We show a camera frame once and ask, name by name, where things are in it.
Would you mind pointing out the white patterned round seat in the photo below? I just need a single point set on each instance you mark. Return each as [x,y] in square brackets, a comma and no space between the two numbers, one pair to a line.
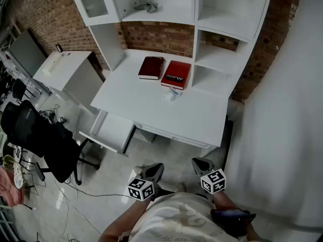
[17,175]

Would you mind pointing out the bright red black-label book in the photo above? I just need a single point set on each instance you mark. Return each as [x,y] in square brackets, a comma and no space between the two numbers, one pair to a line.
[176,72]

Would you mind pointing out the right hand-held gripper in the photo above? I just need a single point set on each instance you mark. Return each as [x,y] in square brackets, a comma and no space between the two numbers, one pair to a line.
[213,181]

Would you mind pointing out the person's black shorts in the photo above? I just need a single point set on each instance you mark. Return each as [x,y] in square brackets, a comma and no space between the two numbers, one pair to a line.
[164,192]

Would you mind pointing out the person's left forearm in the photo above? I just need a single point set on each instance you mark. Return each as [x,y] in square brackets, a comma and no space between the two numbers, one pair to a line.
[121,220]

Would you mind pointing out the cream long box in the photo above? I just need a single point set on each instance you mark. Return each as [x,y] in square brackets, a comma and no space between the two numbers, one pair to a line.
[51,65]

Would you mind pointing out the person's white printed t-shirt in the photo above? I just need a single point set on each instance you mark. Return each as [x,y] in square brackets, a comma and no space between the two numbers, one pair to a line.
[176,223]

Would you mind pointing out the person's right forearm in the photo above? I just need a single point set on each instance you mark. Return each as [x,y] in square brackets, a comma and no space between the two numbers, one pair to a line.
[222,202]

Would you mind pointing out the small black device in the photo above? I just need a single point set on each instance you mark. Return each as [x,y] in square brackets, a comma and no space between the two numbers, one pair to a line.
[59,48]

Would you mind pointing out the small black side chair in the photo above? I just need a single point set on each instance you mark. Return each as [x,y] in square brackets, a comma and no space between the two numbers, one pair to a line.
[19,89]

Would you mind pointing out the white desk with shelf hutch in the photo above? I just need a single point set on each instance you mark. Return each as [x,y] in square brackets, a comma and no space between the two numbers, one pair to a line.
[108,47]

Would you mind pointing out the grey crumpled cloth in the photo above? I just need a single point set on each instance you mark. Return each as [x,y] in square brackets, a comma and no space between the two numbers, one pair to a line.
[147,7]

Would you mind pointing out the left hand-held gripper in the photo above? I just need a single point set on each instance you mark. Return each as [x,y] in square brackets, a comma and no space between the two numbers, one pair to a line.
[140,189]

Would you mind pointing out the pink cloth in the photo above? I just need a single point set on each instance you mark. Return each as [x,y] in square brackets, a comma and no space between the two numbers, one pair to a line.
[7,190]

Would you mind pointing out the clear plastic bag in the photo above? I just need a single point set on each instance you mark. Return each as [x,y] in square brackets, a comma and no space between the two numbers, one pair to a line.
[171,94]

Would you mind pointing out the glass cabinet door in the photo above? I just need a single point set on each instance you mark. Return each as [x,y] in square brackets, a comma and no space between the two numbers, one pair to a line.
[92,1]

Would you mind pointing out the black mesh office chair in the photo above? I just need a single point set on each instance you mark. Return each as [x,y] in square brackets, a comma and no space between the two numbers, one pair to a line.
[38,132]

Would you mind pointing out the grey tall storage cabinet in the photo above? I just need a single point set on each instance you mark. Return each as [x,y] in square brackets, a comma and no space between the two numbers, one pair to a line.
[26,53]

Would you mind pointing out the white side cabinet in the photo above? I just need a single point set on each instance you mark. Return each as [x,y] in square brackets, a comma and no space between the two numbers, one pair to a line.
[65,67]

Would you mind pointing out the white shallow desk drawer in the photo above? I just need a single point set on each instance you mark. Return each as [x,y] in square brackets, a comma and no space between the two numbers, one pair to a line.
[113,132]

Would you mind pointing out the dark red hardcover book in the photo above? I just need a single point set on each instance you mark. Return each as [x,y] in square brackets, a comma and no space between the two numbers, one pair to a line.
[151,67]

